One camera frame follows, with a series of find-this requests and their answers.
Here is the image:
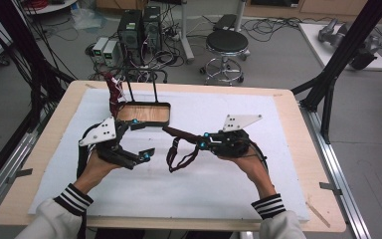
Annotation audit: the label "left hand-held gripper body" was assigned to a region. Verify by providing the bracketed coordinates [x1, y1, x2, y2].
[78, 116, 129, 163]

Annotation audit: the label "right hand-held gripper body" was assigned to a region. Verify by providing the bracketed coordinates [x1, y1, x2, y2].
[211, 114, 264, 159]

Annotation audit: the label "black tray with wooden bottom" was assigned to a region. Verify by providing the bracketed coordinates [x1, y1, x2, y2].
[114, 101, 172, 129]

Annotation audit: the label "person's right hand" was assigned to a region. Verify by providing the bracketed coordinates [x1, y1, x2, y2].
[218, 144, 277, 201]

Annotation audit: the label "person's left hand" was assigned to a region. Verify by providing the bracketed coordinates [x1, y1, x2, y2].
[72, 150, 122, 197]

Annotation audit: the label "white foam mat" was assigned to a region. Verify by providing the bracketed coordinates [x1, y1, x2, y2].
[28, 87, 311, 223]

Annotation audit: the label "black hanger stand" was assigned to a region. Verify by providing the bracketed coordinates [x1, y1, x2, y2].
[108, 67, 169, 104]

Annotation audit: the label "white power supply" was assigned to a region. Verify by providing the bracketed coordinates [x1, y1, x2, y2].
[102, 40, 121, 68]
[92, 36, 109, 65]

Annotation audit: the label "black computer tower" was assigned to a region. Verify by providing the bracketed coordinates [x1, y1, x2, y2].
[141, 4, 164, 53]
[116, 9, 144, 67]

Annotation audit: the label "black round stool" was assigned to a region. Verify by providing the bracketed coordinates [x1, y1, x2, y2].
[199, 29, 252, 86]

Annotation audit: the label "flat black box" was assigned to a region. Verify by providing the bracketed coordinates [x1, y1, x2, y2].
[213, 13, 239, 32]

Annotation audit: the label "clear plastic bag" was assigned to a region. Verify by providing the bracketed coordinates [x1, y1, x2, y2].
[70, 7, 107, 32]

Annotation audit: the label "white floor board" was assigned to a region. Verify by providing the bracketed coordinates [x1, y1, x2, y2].
[297, 22, 382, 73]

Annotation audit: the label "round white table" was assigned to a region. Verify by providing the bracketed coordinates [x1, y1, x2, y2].
[22, 0, 80, 16]

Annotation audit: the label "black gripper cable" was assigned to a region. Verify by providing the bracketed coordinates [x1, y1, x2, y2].
[249, 140, 269, 165]
[75, 127, 96, 182]

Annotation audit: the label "black metal frame post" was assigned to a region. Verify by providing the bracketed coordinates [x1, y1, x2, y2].
[290, 0, 382, 144]
[0, 0, 76, 133]

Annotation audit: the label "aluminium rail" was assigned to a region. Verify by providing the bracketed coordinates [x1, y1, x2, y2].
[298, 101, 373, 239]
[0, 130, 39, 218]

